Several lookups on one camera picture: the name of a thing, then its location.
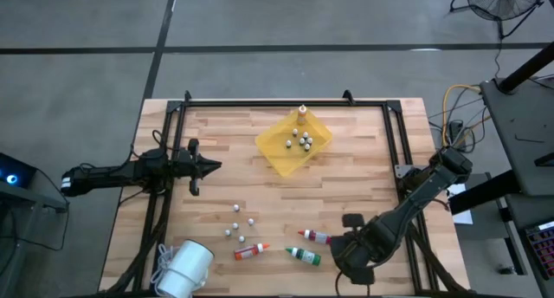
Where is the black floor fan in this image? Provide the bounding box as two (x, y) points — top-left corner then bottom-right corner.
(448, 0), (550, 40)

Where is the black pole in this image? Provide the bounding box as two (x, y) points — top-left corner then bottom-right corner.
(497, 42), (554, 94)

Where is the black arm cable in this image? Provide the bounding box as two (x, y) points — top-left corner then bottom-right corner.
(127, 128), (165, 160)
(334, 269), (348, 298)

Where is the large orange food coloring bottle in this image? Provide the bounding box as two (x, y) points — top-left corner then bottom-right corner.
(233, 242), (271, 262)

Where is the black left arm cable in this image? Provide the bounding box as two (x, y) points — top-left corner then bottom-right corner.
(127, 128), (165, 160)

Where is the yellow cable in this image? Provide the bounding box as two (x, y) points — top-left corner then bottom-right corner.
(441, 84), (493, 150)

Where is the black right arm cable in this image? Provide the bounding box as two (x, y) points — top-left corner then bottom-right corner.
(334, 269), (348, 298)

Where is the white paper sheet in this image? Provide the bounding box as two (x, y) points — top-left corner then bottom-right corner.
(445, 183), (474, 226)

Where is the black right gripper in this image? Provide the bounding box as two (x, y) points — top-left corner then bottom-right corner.
(330, 225), (391, 287)

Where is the black aluminium rig frame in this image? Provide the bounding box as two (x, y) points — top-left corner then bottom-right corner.
(101, 89), (471, 298)

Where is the backlit black keyboard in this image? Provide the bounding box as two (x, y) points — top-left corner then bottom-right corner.
(524, 219), (554, 278)

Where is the large red food coloring bottle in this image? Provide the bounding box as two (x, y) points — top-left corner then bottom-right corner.
(297, 229), (333, 246)

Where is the white cord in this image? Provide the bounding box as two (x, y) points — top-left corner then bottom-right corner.
(149, 243), (181, 297)

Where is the black power strip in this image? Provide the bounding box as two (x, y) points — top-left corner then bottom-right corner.
(448, 120), (467, 139)

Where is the grey metal side table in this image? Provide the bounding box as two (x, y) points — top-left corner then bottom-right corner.
(0, 180), (70, 298)

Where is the dark grey desk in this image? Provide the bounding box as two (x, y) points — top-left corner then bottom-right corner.
(448, 79), (554, 298)

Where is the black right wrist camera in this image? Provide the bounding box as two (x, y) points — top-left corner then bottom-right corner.
(341, 213), (365, 229)

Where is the large green food coloring bottle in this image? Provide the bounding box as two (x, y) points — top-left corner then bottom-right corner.
(284, 246), (322, 267)

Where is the computer tower with blue light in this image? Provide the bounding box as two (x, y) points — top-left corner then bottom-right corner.
(0, 152), (38, 189)

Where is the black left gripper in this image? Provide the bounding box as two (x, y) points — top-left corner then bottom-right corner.
(171, 137), (223, 197)

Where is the yellow translucent plastic bin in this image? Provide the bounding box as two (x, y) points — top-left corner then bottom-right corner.
(254, 105), (334, 178)

